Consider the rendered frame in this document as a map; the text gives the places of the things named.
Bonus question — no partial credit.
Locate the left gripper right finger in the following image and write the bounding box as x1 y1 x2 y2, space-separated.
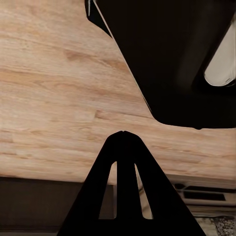
123 131 206 236

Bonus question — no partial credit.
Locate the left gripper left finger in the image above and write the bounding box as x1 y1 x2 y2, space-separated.
57 131 131 236

